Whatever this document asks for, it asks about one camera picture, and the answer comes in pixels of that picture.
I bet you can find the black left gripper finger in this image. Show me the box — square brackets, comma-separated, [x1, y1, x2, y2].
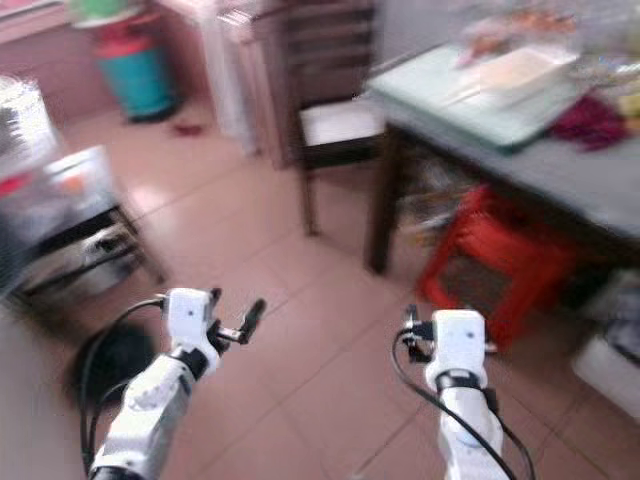
[239, 297, 268, 342]

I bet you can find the red plastic stool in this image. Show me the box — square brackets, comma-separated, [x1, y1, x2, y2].
[417, 184, 583, 348]

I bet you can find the black round fan base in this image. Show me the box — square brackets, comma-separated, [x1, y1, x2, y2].
[74, 322, 157, 407]

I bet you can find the colourful printed bag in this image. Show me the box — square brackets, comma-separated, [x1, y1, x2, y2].
[398, 154, 473, 248]

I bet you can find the low black metal stand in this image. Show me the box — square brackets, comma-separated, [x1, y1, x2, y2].
[8, 204, 167, 313]

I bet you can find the white plastic box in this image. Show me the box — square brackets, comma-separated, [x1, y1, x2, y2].
[571, 328, 640, 422]

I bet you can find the dark fan head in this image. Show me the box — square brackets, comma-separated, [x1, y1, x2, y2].
[0, 212, 43, 299]

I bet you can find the dark wooden dining table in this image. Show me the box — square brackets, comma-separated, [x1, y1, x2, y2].
[364, 42, 640, 277]

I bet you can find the dark wooden chair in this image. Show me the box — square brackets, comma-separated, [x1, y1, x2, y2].
[280, 0, 387, 238]

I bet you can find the clear plastic storage container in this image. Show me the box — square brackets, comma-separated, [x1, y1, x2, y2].
[0, 144, 123, 239]

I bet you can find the pale green table mat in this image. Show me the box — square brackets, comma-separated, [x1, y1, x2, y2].
[368, 43, 598, 153]

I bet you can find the white hanging cloth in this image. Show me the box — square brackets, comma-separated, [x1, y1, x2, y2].
[204, 4, 262, 153]

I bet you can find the pink wooden cabinet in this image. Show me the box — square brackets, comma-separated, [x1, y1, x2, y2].
[160, 0, 301, 169]

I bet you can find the maroon cloth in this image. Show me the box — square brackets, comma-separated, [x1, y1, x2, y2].
[547, 94, 634, 152]

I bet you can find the teal and red gas cylinder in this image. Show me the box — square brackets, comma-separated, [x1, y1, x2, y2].
[94, 24, 177, 124]

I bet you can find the white rectangular tray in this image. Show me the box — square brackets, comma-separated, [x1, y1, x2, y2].
[444, 44, 581, 108]

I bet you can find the clear bag of food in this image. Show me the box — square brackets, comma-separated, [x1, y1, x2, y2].
[463, 6, 583, 58]

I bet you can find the green plastic basin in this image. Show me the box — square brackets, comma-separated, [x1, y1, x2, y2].
[71, 0, 128, 24]

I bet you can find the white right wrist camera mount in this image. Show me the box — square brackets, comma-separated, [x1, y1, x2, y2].
[426, 309, 489, 392]

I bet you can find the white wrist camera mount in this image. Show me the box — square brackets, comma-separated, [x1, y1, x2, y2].
[426, 309, 489, 392]
[164, 288, 223, 376]

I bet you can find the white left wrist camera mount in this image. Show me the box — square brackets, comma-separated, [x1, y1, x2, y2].
[164, 288, 223, 376]

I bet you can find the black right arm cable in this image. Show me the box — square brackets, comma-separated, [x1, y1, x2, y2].
[391, 332, 537, 480]

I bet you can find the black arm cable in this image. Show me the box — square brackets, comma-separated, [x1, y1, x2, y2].
[391, 332, 537, 480]
[79, 296, 167, 477]

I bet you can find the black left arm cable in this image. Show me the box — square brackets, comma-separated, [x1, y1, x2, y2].
[79, 296, 167, 477]

